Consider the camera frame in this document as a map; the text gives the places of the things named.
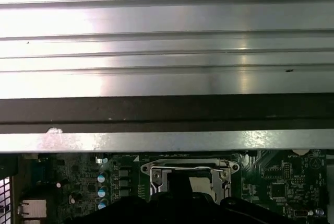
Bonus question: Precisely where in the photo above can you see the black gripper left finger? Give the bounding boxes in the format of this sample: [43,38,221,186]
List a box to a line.
[62,172,181,224]

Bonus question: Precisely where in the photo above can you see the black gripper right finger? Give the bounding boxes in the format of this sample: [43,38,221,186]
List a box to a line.
[179,172,285,224]

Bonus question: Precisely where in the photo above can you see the silver CPU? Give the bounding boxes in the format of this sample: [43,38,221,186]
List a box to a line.
[188,176,210,196]

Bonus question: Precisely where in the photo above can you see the metal socket cover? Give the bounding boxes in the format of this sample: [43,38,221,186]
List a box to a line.
[150,165,232,201]

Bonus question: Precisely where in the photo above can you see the thin wire locking lever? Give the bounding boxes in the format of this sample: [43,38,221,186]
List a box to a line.
[150,166,225,173]

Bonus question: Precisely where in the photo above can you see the CPU socket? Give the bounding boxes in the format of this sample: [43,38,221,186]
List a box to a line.
[140,157,241,204]

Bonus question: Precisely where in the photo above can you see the green motherboard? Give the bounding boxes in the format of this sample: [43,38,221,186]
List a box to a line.
[11,151,330,224]

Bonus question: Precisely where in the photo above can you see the square black chip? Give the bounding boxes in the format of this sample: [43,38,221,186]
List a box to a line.
[270,183,287,200]

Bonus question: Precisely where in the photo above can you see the silver Ethernet port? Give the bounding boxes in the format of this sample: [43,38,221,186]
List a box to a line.
[17,199,48,219]

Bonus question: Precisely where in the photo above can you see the black PC case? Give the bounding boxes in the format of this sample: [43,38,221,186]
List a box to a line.
[0,92,334,224]

